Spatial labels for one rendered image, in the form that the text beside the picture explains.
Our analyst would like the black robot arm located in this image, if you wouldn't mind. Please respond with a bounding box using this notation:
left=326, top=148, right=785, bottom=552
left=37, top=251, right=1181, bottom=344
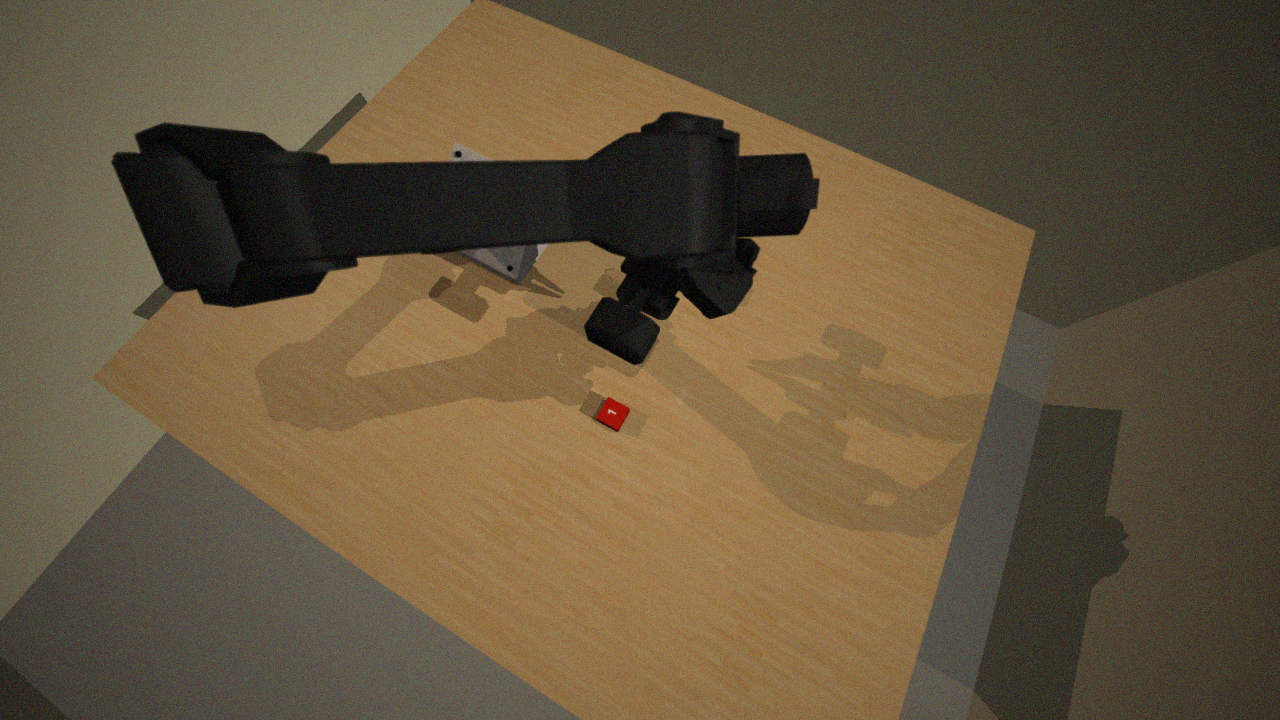
left=111, top=111, right=820, bottom=319

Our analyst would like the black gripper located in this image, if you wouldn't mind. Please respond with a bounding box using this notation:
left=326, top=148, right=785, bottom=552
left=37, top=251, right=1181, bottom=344
left=584, top=258, right=682, bottom=365

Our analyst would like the red block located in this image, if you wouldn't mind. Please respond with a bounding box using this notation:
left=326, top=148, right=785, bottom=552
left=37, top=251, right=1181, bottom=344
left=596, top=397, right=630, bottom=432

